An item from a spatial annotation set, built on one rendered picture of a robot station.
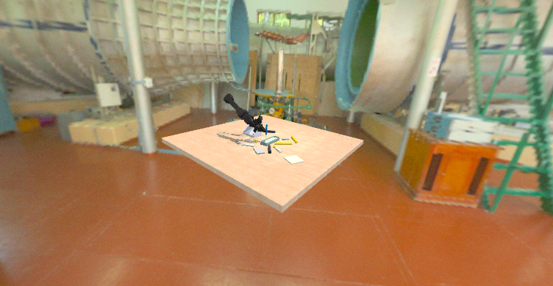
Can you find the grey keyboard with white letter keys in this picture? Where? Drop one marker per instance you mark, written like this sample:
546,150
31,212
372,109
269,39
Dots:
269,140

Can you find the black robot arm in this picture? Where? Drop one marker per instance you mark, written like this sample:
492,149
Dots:
242,114

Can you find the cream flat rectangular slab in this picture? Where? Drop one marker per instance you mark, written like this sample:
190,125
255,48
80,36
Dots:
293,159

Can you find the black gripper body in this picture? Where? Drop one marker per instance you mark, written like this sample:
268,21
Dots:
256,126

